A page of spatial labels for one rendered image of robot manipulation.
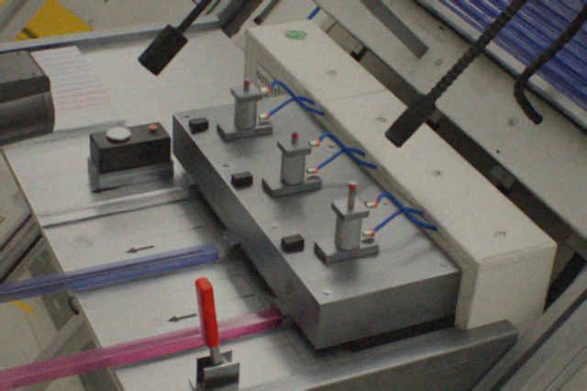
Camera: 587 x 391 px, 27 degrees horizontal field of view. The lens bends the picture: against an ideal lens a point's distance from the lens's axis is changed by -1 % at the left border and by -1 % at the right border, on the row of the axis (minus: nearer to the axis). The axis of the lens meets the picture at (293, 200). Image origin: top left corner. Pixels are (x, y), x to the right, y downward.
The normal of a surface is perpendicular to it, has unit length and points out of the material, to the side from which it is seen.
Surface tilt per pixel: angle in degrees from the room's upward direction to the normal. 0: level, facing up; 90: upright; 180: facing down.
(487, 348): 90
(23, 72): 39
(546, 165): 90
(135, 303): 44
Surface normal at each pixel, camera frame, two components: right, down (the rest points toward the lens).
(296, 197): 0.06, -0.85
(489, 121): -0.61, -0.46
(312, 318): -0.91, 0.18
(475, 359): 0.42, 0.50
